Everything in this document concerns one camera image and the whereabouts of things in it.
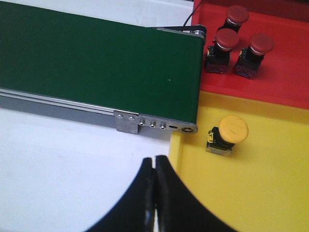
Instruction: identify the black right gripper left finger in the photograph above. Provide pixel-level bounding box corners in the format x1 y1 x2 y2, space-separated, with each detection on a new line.
87 158 155 232

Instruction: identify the steel conveyor support bracket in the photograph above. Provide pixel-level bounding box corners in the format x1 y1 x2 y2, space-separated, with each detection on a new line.
113 110 139 134

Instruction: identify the red mushroom push button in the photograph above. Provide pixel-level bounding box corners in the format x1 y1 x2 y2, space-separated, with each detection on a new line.
221 5 249 33
205 28 239 73
233 32 275 79

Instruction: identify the aluminium conveyor frame rail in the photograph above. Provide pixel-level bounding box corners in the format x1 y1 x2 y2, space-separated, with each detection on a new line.
0 24 208 141

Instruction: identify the red plastic bin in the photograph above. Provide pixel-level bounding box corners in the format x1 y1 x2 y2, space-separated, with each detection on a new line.
192 0 309 109

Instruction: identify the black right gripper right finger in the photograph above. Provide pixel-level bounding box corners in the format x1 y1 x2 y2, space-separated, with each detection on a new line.
155 155 235 232

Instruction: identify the yellow mushroom push button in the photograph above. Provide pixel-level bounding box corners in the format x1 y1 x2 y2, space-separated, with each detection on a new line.
206 116 249 156

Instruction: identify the green conveyor belt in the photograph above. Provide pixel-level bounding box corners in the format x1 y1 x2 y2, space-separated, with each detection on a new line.
0 2 204 124

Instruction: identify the yellow plastic tray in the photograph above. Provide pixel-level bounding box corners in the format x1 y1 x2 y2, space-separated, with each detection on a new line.
169 92 309 232

